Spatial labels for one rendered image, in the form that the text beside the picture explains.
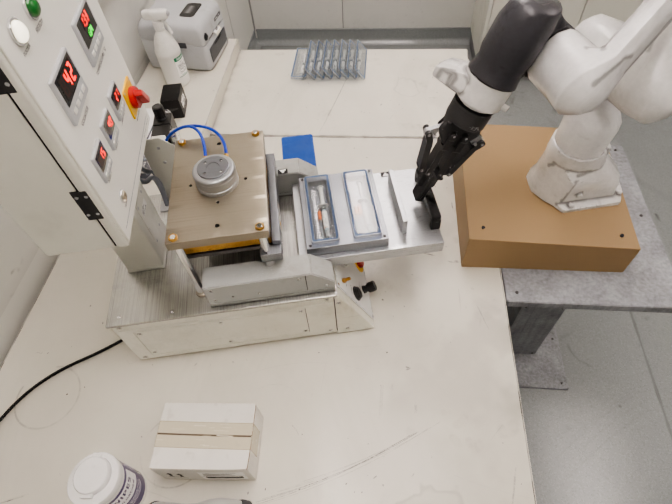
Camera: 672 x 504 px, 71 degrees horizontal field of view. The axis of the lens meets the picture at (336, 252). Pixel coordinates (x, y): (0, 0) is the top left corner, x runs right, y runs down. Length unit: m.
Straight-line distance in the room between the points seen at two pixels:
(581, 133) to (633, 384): 1.20
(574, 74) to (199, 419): 0.87
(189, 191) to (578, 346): 1.61
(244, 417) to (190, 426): 0.10
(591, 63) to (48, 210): 0.82
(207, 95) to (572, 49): 1.19
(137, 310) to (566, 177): 0.97
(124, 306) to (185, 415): 0.25
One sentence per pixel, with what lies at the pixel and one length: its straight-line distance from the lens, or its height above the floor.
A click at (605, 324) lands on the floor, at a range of 2.18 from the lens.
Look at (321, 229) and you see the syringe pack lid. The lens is 0.95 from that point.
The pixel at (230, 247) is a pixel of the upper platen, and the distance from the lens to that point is 0.91.
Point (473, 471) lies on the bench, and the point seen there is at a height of 0.75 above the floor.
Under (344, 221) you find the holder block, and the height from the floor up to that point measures 1.00.
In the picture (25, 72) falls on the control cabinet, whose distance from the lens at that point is 0.66.
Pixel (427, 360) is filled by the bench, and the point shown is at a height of 0.75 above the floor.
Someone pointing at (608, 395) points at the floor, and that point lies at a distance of 2.05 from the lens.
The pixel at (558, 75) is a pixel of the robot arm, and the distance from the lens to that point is 0.84.
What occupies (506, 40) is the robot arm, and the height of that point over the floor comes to 1.35.
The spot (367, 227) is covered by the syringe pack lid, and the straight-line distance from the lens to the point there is 0.95.
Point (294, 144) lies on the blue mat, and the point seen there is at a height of 0.75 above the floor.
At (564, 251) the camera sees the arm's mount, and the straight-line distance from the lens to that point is 1.22.
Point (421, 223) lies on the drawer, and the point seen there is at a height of 0.97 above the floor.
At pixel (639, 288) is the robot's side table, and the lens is 1.33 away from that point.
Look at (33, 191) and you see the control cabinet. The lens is 0.77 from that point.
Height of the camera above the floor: 1.74
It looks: 54 degrees down
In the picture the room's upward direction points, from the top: 5 degrees counter-clockwise
